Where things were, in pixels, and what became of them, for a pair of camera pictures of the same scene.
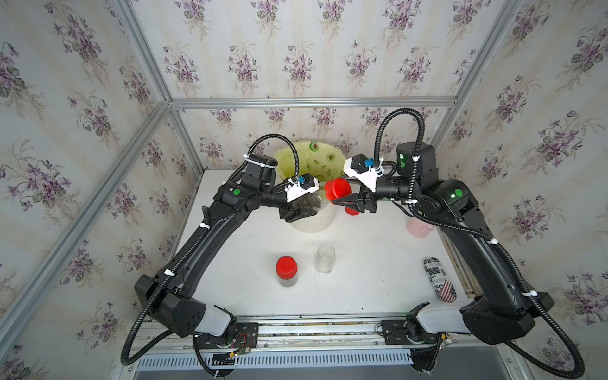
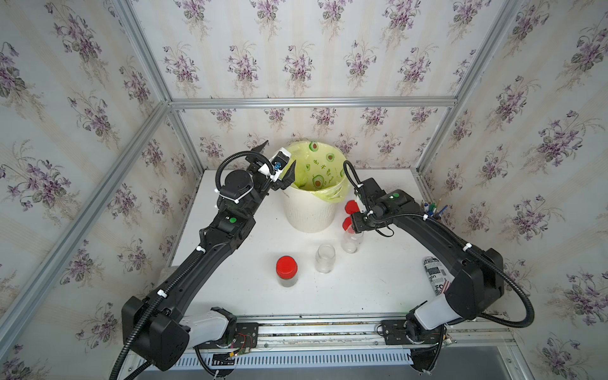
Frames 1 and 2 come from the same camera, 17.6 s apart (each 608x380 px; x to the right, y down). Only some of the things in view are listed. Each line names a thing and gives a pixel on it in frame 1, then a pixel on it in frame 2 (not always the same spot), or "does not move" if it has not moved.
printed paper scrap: x=442 y=285 does not move
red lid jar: x=286 y=269 does not move
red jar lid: x=336 y=188 -> x=347 y=223
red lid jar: x=309 y=204 -> x=350 y=240
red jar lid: x=351 y=211 does not move
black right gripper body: x=389 y=190 -> x=361 y=222
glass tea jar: x=325 y=258 does not move
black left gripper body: x=287 y=211 -> x=275 y=185
